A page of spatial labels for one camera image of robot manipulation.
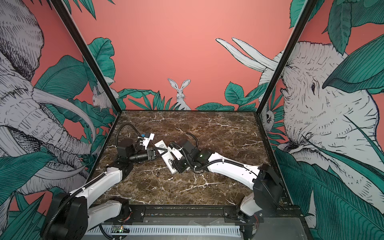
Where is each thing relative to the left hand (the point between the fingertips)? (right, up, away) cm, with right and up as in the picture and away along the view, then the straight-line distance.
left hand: (166, 151), depth 75 cm
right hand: (+3, -6, +1) cm, 7 cm away
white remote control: (0, -3, +1) cm, 3 cm away
